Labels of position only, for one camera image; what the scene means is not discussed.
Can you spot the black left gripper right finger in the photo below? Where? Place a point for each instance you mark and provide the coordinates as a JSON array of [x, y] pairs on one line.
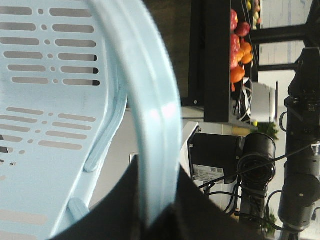
[[194, 217]]

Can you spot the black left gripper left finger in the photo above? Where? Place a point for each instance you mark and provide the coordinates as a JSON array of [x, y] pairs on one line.
[[117, 215]]

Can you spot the light blue plastic basket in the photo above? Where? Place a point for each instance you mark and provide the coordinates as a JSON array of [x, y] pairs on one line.
[[68, 70]]

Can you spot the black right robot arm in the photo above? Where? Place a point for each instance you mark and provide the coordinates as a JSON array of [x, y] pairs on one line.
[[301, 189]]

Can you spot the black head camera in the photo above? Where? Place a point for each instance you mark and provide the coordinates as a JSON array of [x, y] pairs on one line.
[[221, 158]]

